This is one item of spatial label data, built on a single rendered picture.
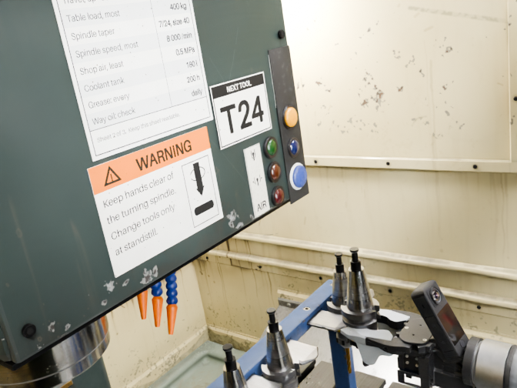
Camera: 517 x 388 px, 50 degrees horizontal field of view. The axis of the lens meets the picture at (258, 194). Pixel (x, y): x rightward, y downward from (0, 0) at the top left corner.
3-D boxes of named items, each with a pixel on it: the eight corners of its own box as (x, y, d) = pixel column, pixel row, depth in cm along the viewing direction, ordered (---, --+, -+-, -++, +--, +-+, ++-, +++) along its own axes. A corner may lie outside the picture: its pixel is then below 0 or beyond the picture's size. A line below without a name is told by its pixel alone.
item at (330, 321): (353, 319, 104) (353, 316, 103) (340, 334, 100) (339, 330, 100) (321, 312, 108) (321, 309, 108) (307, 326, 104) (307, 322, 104)
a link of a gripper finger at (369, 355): (338, 365, 90) (395, 373, 87) (335, 333, 89) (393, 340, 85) (343, 354, 93) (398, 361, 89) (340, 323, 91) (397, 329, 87)
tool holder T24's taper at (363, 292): (351, 297, 94) (348, 261, 92) (377, 300, 92) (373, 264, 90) (341, 309, 91) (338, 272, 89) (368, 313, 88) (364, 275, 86)
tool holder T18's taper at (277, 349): (273, 354, 94) (267, 319, 92) (297, 357, 92) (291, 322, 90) (262, 369, 90) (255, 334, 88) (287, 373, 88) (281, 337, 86)
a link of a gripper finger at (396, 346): (363, 351, 86) (421, 358, 82) (362, 342, 85) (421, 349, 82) (370, 334, 90) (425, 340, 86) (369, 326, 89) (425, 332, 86)
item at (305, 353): (324, 351, 96) (323, 347, 95) (308, 368, 92) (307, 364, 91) (291, 342, 100) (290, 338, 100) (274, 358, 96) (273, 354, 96)
